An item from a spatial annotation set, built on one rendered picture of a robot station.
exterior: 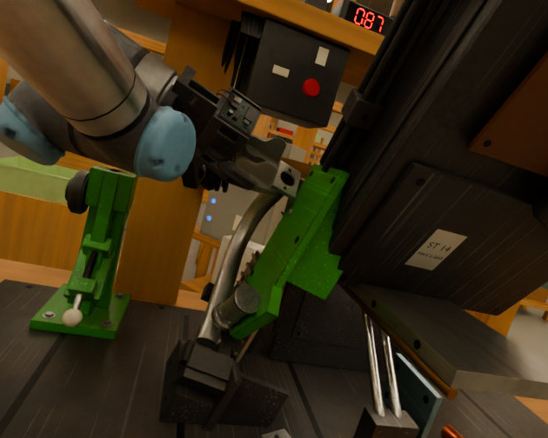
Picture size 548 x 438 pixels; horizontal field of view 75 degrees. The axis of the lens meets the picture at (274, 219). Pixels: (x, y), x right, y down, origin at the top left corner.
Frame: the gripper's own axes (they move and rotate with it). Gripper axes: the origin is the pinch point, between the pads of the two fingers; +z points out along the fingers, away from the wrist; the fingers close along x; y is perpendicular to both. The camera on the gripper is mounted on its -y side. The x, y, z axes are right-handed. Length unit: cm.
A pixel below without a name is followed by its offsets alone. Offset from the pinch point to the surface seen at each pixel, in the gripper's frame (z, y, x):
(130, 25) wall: -276, -613, 810
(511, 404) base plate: 70, -7, -10
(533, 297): 555, -202, 303
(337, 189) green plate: 3.2, 11.5, -6.7
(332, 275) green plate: 10.0, 3.8, -12.9
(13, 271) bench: -31, -53, -13
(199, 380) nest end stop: 1.6, -9.3, -28.3
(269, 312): 3.3, 1.6, -20.8
